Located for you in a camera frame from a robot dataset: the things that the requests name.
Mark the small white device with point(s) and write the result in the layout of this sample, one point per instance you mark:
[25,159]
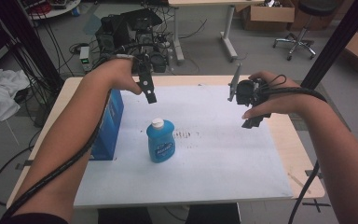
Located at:
[85,56]

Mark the blue bottle with white cap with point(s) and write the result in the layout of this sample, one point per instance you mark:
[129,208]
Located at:
[161,143]

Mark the black tape cross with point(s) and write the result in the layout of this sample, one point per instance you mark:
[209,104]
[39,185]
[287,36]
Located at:
[315,204]

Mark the open cardboard box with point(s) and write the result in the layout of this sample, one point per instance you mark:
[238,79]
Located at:
[270,14]

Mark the black office chair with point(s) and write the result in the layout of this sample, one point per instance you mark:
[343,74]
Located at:
[320,6]

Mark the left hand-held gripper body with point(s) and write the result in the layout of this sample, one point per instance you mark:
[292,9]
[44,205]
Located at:
[142,63]

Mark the black round device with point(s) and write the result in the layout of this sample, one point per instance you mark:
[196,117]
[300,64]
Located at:
[159,62]

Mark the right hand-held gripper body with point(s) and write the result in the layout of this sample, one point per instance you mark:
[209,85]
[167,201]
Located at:
[247,91]

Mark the white desk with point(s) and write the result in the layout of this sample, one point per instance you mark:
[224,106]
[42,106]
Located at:
[228,31]

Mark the person's left hand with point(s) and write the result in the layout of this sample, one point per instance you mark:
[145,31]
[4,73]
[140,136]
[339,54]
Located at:
[119,74]

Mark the person's dark sleeve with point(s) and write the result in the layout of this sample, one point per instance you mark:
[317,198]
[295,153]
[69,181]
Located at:
[34,219]

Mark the round white table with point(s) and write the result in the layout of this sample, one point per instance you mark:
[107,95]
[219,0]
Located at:
[59,12]

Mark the light wooden table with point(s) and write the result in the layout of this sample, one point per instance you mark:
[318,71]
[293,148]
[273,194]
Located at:
[292,149]

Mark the person's right hand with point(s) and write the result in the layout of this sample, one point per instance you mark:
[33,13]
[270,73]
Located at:
[284,101]

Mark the white board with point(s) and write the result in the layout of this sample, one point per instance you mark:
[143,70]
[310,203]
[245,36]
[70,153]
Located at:
[214,155]

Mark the blue cardboard box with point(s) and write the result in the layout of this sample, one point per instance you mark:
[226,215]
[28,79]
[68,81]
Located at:
[109,130]

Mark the black metal post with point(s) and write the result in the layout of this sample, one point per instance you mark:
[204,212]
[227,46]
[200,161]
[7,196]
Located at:
[338,40]

